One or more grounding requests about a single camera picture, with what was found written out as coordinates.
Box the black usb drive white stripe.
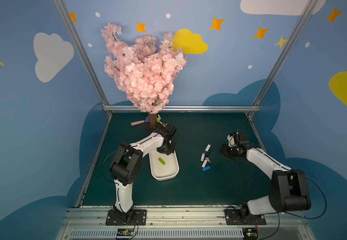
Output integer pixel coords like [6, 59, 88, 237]
[201, 160, 207, 168]

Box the green table mat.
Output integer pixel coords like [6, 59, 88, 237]
[82, 113, 270, 206]

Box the green orange toy tool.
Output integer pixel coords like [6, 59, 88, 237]
[157, 115, 166, 127]

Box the green usb drive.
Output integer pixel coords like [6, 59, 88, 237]
[158, 158, 166, 165]

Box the lavender white usb drive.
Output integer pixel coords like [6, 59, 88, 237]
[200, 153, 205, 162]

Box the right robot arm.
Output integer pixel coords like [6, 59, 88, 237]
[220, 131, 311, 217]

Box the controller board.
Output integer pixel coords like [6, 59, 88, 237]
[116, 229, 134, 238]
[242, 228, 258, 240]

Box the white storage box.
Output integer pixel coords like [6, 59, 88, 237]
[149, 150, 179, 181]

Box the pink cherry blossom tree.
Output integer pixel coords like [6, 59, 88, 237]
[101, 23, 187, 130]

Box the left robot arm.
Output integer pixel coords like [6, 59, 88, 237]
[109, 124, 179, 217]

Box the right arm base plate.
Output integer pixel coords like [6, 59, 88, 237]
[224, 208, 266, 226]

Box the pink marker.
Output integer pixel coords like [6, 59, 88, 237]
[131, 120, 145, 126]

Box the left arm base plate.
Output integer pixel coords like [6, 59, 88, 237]
[105, 208, 147, 226]

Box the right controller board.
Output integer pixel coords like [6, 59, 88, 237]
[242, 228, 258, 240]

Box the left controller board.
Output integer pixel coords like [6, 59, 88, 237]
[116, 229, 134, 238]

